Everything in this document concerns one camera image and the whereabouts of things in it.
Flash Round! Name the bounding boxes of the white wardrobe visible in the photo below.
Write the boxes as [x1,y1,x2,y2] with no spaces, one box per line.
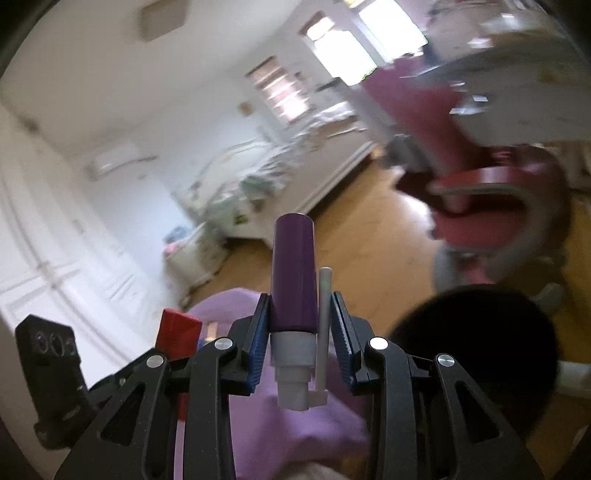
[0,102,155,335]

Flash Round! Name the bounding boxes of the pink desk chair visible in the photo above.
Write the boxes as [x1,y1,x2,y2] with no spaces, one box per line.
[360,65,575,315]

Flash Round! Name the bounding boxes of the white bed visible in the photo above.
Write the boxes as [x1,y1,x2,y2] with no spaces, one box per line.
[171,99,379,250]

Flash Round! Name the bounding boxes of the white air conditioner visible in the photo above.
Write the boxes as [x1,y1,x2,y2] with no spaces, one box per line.
[88,142,155,178]

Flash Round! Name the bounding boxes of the red block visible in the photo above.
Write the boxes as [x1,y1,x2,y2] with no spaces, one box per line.
[156,308,204,365]

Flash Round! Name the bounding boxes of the black trash bin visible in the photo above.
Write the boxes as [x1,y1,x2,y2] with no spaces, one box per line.
[388,285,561,444]

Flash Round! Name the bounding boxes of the purple bottle with white cap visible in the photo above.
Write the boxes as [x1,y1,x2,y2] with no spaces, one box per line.
[269,213,334,411]

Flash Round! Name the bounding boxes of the ceiling light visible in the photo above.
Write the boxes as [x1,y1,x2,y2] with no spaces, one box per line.
[141,0,192,43]

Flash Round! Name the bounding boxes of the floral cushion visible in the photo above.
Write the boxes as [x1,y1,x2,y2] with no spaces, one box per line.
[164,222,225,289]

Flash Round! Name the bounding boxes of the window with blinds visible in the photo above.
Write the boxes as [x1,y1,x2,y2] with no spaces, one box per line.
[247,56,311,124]

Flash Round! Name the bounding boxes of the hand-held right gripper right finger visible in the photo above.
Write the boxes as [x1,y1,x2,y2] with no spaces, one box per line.
[328,292,546,480]

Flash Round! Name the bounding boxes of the person's purple clothing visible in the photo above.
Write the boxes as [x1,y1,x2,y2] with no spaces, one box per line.
[175,287,370,480]

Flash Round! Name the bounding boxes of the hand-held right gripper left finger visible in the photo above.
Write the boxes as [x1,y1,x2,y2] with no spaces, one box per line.
[53,293,273,480]

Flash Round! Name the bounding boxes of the white study desk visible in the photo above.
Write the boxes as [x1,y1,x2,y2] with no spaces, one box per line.
[402,0,591,148]

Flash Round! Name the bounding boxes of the bright window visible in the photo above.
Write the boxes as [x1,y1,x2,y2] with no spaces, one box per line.
[300,0,428,88]

